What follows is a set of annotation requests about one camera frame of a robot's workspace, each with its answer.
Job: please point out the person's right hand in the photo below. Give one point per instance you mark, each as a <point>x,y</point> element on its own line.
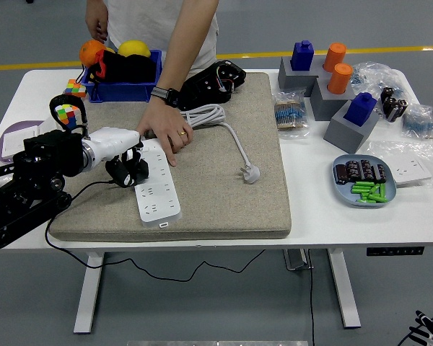
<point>96,25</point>

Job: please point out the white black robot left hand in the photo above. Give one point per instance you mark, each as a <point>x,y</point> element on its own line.
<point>115,142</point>

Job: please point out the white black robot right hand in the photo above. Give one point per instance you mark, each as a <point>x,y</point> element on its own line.
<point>427,335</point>

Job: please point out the person's left hand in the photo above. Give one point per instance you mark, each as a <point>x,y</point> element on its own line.
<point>166,124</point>

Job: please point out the black plug adapter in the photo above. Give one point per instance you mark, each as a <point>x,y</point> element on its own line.
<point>143,172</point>

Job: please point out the white power strip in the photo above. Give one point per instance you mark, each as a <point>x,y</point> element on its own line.
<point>158,198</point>

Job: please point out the person's left forearm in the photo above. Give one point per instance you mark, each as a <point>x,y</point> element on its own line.
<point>187,47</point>

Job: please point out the person's right forearm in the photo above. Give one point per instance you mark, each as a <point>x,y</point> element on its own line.
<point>95,4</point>

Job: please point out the orange fruit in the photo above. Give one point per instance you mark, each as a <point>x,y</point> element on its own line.
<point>90,52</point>

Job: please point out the black wristwatch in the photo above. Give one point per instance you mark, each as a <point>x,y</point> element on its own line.
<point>169,96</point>

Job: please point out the small yellow fruit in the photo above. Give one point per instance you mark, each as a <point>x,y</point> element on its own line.
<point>110,50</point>

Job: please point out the large yellow lemon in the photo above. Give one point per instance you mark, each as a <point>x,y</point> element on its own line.
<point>133,47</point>

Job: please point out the blue plastic bin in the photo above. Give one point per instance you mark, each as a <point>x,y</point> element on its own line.
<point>122,92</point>

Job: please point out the person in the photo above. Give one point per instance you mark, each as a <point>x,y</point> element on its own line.
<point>148,29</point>

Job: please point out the black cloth bag red trim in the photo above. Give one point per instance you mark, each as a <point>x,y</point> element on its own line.
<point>130,70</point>

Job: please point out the multicolour puzzle cube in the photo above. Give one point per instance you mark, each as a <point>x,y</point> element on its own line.
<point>66,113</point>
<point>75,88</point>

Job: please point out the grey-brown mat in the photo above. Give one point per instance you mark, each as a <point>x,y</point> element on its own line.
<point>209,202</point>

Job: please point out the black table control panel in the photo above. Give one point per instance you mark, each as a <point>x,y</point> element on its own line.
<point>395,251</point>

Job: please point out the white table leg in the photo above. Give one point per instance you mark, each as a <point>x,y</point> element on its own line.
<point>344,288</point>
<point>88,292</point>

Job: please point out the purple tray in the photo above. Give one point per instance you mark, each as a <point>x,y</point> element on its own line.
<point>0,147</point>

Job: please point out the clear bag of resistors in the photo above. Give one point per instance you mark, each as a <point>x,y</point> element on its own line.
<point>290,115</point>

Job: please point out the grey block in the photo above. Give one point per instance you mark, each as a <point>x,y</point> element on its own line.
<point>343,137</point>
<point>292,81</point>
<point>324,106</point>

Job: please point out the green battery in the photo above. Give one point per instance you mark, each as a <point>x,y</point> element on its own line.
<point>382,190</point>
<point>374,189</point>
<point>365,195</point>
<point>378,198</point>
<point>362,184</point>
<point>361,189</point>
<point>366,200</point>

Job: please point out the blue peg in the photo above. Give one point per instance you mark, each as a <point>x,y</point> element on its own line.
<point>302,56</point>
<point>360,110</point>

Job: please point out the blue-grey plate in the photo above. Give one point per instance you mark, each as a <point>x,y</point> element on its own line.
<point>343,192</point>

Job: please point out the dark brown capacitor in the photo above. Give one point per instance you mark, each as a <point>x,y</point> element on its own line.
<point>380,173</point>
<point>353,170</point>
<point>341,173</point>
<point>366,169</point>

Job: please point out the orange cylinder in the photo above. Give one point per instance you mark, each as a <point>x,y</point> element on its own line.
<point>335,57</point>
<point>340,78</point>

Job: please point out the clear plastic bag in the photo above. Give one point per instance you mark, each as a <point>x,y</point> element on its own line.
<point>431,151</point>

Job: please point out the small clear bag blue parts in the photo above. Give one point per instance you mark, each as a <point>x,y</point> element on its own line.
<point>418,122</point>

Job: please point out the large clear bag blue parts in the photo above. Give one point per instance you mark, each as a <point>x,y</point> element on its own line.
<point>375,77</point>

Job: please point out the black capacitor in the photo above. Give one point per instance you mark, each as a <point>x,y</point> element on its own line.
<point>387,94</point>
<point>389,106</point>
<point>398,110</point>

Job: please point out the silver metal bracket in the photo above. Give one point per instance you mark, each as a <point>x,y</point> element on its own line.
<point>296,259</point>

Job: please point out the white wall socket panel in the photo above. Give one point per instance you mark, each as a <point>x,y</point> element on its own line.
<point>411,169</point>

